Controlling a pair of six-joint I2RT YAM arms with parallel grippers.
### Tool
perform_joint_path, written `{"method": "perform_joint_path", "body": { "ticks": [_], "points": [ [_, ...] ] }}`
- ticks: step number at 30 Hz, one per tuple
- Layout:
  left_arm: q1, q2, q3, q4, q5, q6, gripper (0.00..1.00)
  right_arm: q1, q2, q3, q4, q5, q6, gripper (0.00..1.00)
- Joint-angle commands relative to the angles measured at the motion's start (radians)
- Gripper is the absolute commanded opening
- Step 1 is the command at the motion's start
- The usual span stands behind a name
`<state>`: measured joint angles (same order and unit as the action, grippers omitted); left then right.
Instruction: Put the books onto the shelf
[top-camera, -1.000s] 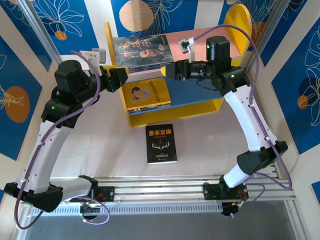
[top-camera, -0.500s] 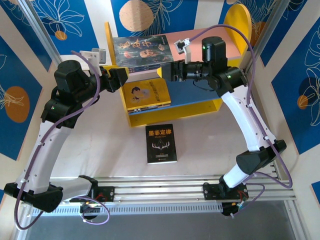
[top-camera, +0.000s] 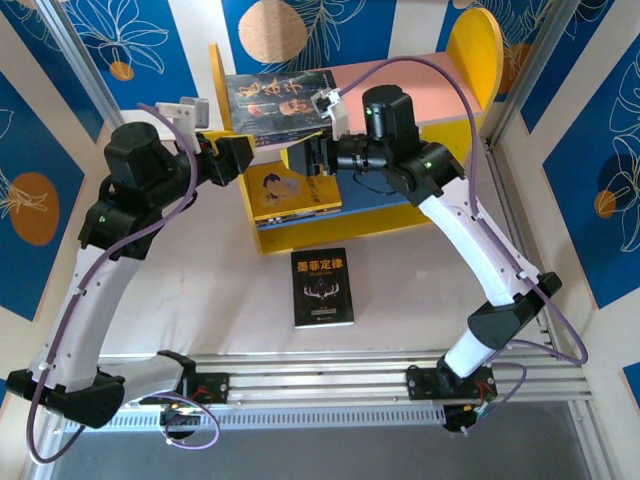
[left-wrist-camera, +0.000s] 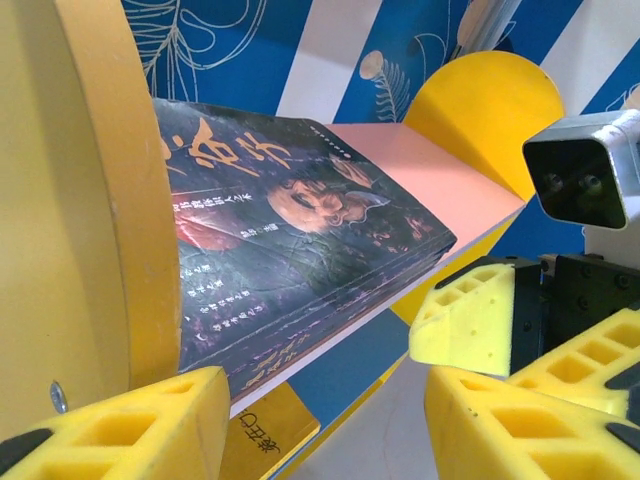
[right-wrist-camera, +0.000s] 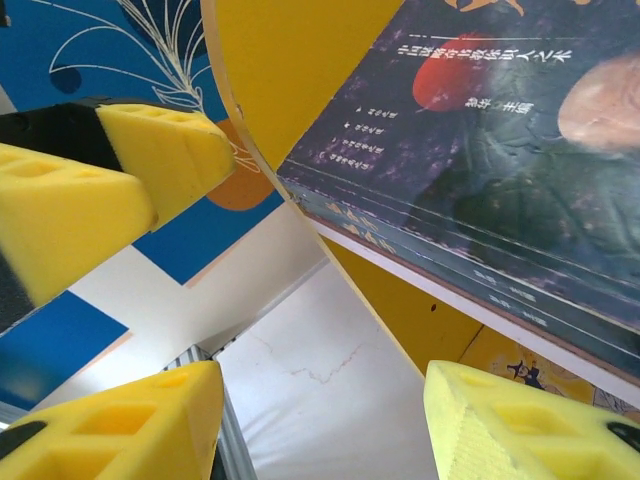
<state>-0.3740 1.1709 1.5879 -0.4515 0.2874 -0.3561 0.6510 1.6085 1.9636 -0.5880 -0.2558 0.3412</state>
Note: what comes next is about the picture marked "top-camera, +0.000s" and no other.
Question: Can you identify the black wolf eyes book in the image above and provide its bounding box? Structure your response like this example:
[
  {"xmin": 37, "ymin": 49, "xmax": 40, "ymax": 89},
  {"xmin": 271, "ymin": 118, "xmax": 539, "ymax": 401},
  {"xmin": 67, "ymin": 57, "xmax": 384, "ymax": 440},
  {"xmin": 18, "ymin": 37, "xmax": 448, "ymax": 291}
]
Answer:
[{"xmin": 254, "ymin": 202, "xmax": 344, "ymax": 226}]

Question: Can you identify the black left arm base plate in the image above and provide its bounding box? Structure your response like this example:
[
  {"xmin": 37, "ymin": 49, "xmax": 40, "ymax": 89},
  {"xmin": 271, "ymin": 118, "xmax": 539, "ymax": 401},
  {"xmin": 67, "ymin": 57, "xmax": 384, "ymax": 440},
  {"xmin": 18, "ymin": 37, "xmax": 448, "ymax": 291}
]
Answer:
[{"xmin": 184, "ymin": 372, "xmax": 231, "ymax": 405}]

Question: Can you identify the aluminium frame post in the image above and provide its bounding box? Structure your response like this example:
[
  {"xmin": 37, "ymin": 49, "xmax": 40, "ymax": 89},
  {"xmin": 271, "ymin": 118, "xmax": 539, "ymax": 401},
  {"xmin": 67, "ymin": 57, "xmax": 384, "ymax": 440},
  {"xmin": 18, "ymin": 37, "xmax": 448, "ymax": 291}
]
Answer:
[
  {"xmin": 479, "ymin": 0, "xmax": 586, "ymax": 151},
  {"xmin": 37, "ymin": 0, "xmax": 144, "ymax": 161}
]

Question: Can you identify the black antler book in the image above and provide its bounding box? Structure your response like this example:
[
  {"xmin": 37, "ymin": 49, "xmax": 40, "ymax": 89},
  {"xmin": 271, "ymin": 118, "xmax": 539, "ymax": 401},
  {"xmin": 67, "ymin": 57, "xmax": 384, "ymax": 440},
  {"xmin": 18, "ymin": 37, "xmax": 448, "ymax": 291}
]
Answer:
[{"xmin": 290, "ymin": 247, "xmax": 355, "ymax": 330}]

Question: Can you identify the brown and black book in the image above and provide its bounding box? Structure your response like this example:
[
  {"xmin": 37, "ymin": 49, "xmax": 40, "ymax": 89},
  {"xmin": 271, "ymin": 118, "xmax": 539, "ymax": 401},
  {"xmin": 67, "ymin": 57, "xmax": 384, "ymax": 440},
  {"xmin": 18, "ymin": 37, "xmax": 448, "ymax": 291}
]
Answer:
[{"xmin": 255, "ymin": 205, "xmax": 344, "ymax": 230}]

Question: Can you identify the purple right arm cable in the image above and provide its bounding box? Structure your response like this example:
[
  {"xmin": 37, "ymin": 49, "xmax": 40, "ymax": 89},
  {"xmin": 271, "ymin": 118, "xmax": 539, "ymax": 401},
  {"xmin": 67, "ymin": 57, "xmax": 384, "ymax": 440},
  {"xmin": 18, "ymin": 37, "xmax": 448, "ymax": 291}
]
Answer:
[{"xmin": 339, "ymin": 55, "xmax": 589, "ymax": 436}]

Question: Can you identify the grey metal panel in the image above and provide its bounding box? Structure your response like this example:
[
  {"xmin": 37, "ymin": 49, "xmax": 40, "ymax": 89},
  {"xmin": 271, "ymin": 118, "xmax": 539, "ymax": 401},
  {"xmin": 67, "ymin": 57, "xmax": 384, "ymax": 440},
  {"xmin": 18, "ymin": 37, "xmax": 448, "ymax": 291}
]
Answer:
[{"xmin": 29, "ymin": 399, "xmax": 621, "ymax": 480}]

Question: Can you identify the yellow cartoon boy book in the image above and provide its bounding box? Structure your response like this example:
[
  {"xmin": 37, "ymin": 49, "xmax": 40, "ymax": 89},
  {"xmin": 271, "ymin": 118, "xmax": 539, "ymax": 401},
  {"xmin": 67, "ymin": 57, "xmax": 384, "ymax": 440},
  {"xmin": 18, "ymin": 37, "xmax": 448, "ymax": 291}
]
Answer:
[{"xmin": 246, "ymin": 162, "xmax": 344, "ymax": 224}]

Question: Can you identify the aluminium rail frame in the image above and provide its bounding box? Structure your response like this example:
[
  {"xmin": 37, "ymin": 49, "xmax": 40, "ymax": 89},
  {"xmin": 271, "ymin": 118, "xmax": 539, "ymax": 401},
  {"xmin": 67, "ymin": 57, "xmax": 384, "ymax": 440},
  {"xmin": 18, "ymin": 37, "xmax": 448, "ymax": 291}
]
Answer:
[{"xmin": 42, "ymin": 349, "xmax": 594, "ymax": 409}]

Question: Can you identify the yellow pink blue bookshelf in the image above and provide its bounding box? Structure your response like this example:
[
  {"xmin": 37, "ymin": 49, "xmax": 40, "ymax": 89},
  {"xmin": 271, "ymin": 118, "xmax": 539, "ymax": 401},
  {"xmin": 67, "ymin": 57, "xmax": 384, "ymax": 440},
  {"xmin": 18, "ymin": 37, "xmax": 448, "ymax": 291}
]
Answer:
[{"xmin": 208, "ymin": 7, "xmax": 505, "ymax": 256}]

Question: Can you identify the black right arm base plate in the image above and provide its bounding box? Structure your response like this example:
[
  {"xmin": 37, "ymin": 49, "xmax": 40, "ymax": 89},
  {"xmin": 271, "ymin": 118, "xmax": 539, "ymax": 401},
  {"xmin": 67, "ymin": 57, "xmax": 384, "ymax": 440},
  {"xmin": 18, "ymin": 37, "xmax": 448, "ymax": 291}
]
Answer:
[{"xmin": 405, "ymin": 367, "xmax": 499, "ymax": 401}]

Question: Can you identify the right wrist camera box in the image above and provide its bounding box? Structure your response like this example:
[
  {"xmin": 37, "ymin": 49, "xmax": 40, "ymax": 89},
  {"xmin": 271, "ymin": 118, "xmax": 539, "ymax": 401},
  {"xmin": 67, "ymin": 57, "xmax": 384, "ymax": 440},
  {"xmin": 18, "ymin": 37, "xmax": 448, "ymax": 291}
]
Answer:
[{"xmin": 309, "ymin": 87, "xmax": 347, "ymax": 142}]

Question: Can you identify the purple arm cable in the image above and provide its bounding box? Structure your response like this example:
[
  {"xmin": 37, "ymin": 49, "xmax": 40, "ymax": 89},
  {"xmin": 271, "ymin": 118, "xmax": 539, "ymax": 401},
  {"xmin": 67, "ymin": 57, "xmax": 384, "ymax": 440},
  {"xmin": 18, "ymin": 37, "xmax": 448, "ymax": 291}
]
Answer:
[
  {"xmin": 27, "ymin": 102, "xmax": 221, "ymax": 464},
  {"xmin": 339, "ymin": 55, "xmax": 589, "ymax": 436}
]

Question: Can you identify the dark blue old man book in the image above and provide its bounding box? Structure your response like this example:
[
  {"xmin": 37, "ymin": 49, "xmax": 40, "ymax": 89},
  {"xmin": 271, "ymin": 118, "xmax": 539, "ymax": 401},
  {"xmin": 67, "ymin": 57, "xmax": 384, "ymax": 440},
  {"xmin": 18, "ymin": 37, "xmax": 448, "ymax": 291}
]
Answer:
[{"xmin": 225, "ymin": 69, "xmax": 341, "ymax": 142}]

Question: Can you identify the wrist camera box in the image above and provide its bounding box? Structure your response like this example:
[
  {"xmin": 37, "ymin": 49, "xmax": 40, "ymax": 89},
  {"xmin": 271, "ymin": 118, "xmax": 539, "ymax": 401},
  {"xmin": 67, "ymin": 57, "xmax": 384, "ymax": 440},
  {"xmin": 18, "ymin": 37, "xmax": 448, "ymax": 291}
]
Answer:
[
  {"xmin": 155, "ymin": 95, "xmax": 212, "ymax": 132},
  {"xmin": 309, "ymin": 87, "xmax": 347, "ymax": 142}
]

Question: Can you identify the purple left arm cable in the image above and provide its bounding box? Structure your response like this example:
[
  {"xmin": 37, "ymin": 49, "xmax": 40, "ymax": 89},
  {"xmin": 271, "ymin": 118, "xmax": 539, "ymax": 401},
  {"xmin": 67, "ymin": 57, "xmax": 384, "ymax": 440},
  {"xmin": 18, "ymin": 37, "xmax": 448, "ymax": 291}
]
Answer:
[{"xmin": 27, "ymin": 102, "xmax": 221, "ymax": 464}]

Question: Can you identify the black connector block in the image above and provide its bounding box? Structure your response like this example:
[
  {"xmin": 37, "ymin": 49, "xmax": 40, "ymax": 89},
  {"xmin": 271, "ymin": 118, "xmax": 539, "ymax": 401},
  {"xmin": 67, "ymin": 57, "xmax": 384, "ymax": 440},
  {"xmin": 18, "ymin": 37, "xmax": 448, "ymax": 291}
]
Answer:
[
  {"xmin": 442, "ymin": 402, "xmax": 489, "ymax": 435},
  {"xmin": 158, "ymin": 404, "xmax": 204, "ymax": 442}
]

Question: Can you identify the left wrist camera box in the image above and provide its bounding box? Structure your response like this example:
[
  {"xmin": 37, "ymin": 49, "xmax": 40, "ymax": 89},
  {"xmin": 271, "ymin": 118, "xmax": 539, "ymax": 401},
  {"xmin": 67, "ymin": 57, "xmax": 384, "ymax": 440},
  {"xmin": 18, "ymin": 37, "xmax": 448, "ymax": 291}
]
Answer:
[{"xmin": 155, "ymin": 95, "xmax": 212, "ymax": 132}]

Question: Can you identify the slotted grey cable duct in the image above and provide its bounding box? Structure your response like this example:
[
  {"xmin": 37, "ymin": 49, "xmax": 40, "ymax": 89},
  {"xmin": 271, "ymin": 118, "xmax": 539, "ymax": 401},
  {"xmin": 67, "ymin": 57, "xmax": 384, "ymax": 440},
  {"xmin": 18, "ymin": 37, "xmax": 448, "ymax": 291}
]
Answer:
[{"xmin": 59, "ymin": 405, "xmax": 447, "ymax": 432}]

